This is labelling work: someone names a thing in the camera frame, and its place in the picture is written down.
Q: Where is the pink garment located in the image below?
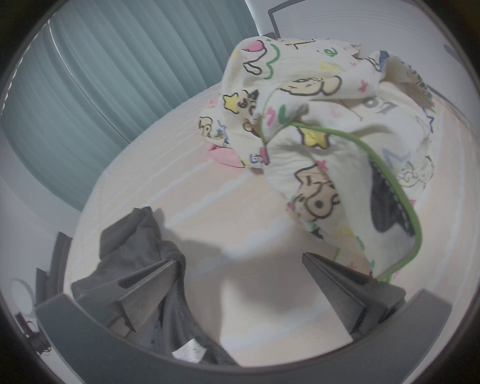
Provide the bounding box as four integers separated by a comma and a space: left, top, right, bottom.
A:
204, 142, 246, 169

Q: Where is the black T-shirt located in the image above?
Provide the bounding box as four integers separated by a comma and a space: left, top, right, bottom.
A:
71, 206, 241, 366

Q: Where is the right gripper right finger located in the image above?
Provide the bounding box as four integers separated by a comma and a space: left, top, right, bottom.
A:
302, 252, 408, 335

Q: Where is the blue-green curtain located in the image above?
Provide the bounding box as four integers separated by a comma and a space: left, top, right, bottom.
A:
49, 0, 260, 145
0, 22, 130, 212

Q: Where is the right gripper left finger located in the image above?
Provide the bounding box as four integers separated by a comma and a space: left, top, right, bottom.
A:
107, 258, 181, 334

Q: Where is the white printed pyjama top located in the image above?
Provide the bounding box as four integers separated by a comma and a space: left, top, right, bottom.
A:
198, 35, 436, 283

